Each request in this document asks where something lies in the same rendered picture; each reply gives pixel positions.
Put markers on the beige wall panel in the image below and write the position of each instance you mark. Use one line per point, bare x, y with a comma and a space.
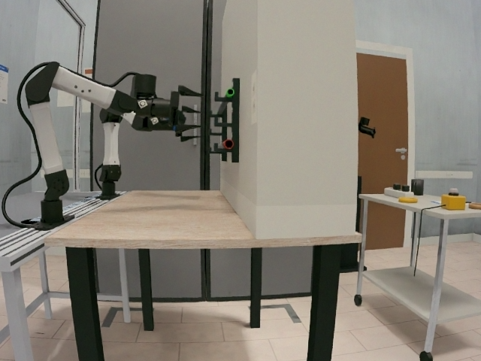
297, 173

